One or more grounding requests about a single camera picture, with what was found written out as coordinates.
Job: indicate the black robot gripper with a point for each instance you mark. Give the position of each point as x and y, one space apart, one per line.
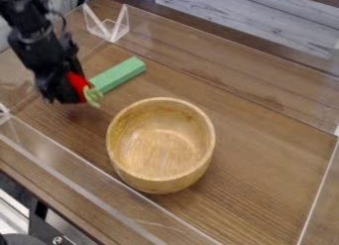
49 57

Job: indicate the red plush strawberry toy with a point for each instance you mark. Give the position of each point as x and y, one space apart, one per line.
87 92

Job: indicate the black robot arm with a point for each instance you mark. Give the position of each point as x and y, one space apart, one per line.
32 18

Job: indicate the green rectangular block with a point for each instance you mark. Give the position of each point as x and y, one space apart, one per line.
117 74

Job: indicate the wooden bowl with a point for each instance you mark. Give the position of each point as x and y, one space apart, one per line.
160 141

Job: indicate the clear acrylic corner bracket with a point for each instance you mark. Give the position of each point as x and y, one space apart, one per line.
107 29

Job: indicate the black metal frame with screw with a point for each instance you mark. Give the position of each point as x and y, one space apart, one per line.
40 229

